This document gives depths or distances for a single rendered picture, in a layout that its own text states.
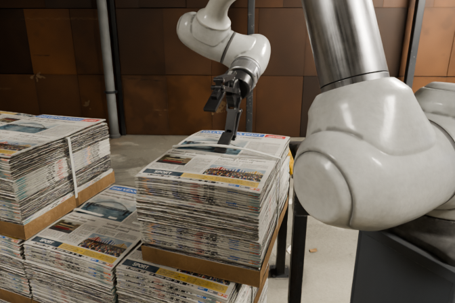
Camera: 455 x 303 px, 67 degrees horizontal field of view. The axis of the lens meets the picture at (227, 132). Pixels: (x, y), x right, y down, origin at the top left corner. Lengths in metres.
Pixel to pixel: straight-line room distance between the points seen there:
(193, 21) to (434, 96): 0.66
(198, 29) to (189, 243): 0.58
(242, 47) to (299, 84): 3.44
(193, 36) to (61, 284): 0.75
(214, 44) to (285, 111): 3.51
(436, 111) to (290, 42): 3.79
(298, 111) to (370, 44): 3.98
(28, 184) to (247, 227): 0.59
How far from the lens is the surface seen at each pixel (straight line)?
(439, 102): 0.63
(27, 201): 1.04
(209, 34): 1.01
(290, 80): 4.40
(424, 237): 0.70
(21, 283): 1.18
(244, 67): 0.95
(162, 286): 0.85
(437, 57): 4.91
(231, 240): 0.74
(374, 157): 0.46
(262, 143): 0.93
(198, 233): 0.77
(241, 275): 0.79
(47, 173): 1.07
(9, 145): 1.08
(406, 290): 0.76
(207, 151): 0.88
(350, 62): 0.52
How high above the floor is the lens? 1.36
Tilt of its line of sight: 17 degrees down
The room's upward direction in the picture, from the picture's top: straight up
